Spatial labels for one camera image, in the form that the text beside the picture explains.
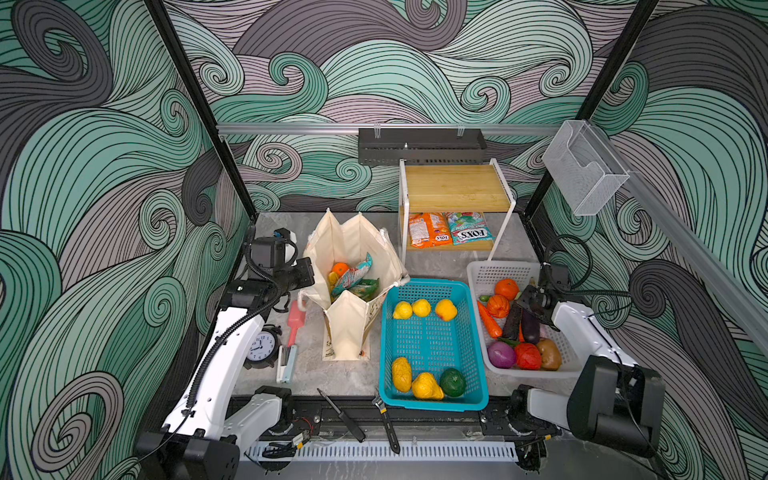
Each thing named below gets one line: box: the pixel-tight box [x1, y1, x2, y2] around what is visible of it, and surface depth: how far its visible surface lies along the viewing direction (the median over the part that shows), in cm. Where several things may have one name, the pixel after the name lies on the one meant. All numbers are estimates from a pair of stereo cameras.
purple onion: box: [487, 341, 516, 369], surface depth 80 cm
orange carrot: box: [478, 301, 503, 339], surface depth 90 cm
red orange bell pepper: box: [487, 294, 510, 318], surface depth 89 cm
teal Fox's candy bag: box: [448, 211, 495, 246], surface depth 93 cm
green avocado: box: [440, 368, 467, 397], surface depth 76 cm
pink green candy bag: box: [331, 252, 373, 297], surface depth 90 cm
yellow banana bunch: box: [327, 271, 339, 303], surface depth 94 cm
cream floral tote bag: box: [298, 208, 409, 360], surface depth 81 cm
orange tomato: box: [494, 278, 519, 301], surface depth 93 cm
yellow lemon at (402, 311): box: [392, 301, 413, 320], surface depth 92 cm
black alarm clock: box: [243, 324, 283, 370], surface depth 83 cm
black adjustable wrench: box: [372, 396, 401, 455], surface depth 73 cm
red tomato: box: [514, 342, 541, 370], surface depth 79 cm
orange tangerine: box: [332, 262, 349, 277], surface depth 100 cm
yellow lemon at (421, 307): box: [413, 298, 431, 318], surface depth 91 cm
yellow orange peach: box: [436, 299, 458, 322], surface depth 90 cm
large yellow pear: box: [412, 372, 444, 400], surface depth 76 cm
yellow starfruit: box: [392, 357, 413, 393], surface depth 78 cm
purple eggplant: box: [522, 309, 540, 345], surface depth 83 cm
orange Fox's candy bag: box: [408, 212, 453, 249], surface depth 93 cm
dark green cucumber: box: [499, 302, 523, 345], surface depth 88 cm
